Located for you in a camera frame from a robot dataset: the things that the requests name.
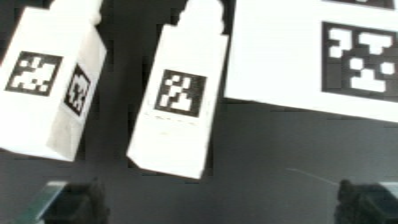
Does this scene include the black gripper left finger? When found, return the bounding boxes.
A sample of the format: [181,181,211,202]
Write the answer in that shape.
[16,180,110,224]

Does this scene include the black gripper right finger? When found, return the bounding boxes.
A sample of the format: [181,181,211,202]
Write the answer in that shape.
[334,180,398,224]

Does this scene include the white table leg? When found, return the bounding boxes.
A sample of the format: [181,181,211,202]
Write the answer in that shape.
[0,0,106,161]
[126,0,229,179]

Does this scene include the white sheet with fiducial tags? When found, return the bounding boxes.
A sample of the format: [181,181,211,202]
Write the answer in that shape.
[225,0,398,122]

